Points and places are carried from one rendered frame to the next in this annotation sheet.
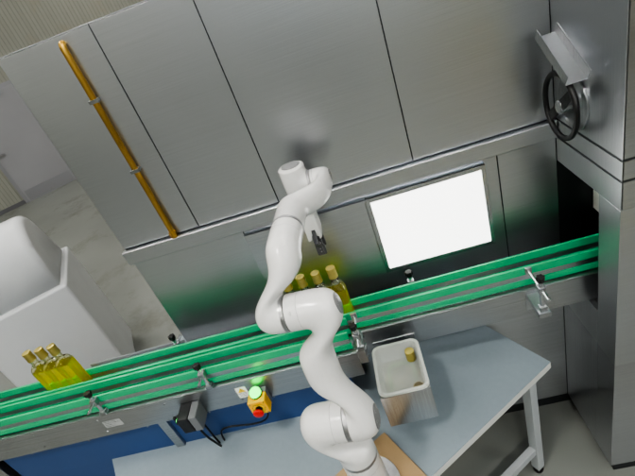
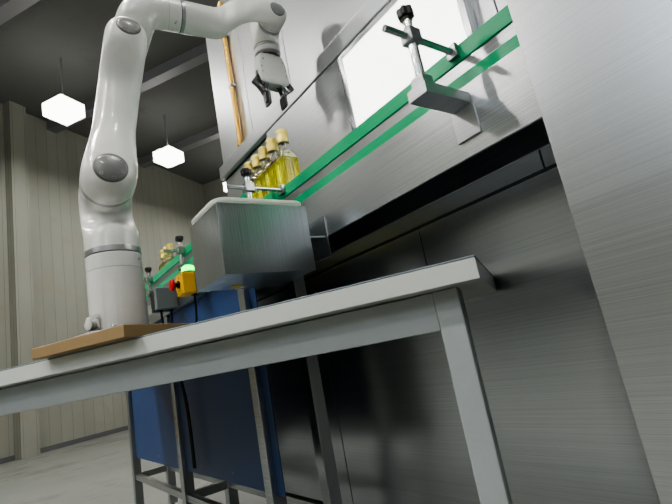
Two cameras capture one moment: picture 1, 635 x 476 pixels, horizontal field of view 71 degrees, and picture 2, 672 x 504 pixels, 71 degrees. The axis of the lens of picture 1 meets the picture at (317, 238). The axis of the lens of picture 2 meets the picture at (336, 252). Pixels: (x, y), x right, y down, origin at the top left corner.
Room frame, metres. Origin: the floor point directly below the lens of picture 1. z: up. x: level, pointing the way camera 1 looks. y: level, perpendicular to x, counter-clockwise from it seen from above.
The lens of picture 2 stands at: (0.44, -0.96, 0.64)
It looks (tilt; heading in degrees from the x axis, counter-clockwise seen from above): 12 degrees up; 43
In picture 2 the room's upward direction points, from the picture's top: 11 degrees counter-clockwise
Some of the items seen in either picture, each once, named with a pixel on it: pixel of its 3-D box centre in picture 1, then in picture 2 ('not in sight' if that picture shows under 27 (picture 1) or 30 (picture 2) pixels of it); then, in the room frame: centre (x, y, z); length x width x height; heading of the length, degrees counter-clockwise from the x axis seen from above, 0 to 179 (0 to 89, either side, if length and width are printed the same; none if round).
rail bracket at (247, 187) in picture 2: (355, 331); (256, 191); (1.20, -0.01, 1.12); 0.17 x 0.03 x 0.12; 170
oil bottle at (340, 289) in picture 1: (343, 302); (290, 184); (1.33, 0.00, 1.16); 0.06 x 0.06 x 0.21; 80
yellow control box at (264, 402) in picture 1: (260, 401); (189, 284); (1.21, 0.43, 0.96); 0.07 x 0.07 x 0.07; 80
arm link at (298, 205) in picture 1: (304, 199); (232, 18); (1.21, -0.01, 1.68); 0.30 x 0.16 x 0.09; 164
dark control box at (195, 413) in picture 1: (192, 416); (164, 300); (1.26, 0.71, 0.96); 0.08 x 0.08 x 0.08; 80
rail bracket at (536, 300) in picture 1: (539, 297); (428, 71); (1.09, -0.64, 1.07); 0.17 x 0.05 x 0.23; 170
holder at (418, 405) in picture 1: (403, 376); (262, 248); (1.11, -0.11, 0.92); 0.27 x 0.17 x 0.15; 170
